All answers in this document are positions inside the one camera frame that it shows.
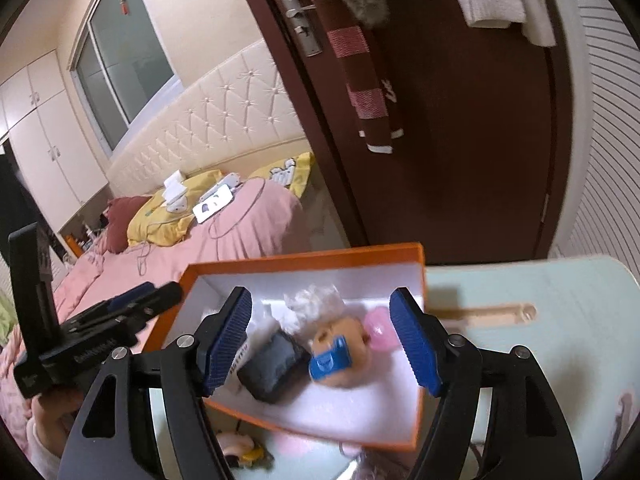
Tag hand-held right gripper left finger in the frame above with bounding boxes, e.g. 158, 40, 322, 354
57, 286, 252, 480

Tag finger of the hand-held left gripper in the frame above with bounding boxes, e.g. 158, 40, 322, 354
75, 281, 156, 323
90, 282, 183, 336

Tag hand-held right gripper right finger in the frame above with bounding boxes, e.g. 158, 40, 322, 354
389, 287, 583, 480

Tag white cosmetic tube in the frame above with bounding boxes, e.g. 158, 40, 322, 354
231, 327, 255, 381

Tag pink round container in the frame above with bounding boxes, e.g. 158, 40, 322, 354
362, 307, 401, 353

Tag dark red marbled wallet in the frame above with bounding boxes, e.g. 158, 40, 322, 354
236, 330, 312, 405

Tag brown plush toy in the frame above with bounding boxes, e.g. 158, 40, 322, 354
307, 315, 373, 390

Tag white tissue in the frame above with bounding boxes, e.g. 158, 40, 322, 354
285, 285, 346, 333

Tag big-eyed doll figure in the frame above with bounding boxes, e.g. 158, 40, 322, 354
215, 430, 273, 468

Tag orange cardboard box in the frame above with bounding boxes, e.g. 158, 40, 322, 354
142, 242, 427, 453

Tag person's left forearm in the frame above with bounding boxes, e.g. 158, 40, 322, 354
25, 417, 63, 480

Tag light blue desktop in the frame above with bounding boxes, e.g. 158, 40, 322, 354
150, 255, 640, 480

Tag person's left hand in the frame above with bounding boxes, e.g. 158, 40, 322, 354
31, 389, 84, 457

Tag dark red pillow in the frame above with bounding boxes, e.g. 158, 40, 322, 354
105, 196, 151, 254

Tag plain yellow pillow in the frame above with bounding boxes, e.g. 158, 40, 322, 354
126, 170, 223, 248

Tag pink blanket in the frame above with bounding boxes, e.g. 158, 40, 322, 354
0, 180, 303, 461

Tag smartphone with lit screen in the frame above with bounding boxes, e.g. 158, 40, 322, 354
192, 185, 235, 224

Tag white power strip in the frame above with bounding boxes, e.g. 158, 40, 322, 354
200, 174, 242, 201

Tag white wardrobe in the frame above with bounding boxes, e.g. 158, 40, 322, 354
0, 49, 112, 235

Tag yellow pillow with cartoon print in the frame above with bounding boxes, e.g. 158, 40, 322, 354
247, 152, 313, 198

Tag dark brown wooden door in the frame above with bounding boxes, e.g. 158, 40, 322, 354
227, 0, 573, 266

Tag cream tufted headboard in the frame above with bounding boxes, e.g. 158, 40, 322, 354
107, 37, 308, 198

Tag glass window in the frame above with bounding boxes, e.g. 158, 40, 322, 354
70, 0, 182, 153

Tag red striped scarf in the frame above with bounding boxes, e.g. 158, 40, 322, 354
257, 0, 405, 155

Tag white slatted panel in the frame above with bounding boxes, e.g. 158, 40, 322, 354
547, 0, 640, 281

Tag thin looped cable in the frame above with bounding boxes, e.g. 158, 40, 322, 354
209, 180, 266, 241

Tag silver door handle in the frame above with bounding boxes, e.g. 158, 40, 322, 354
272, 0, 323, 57

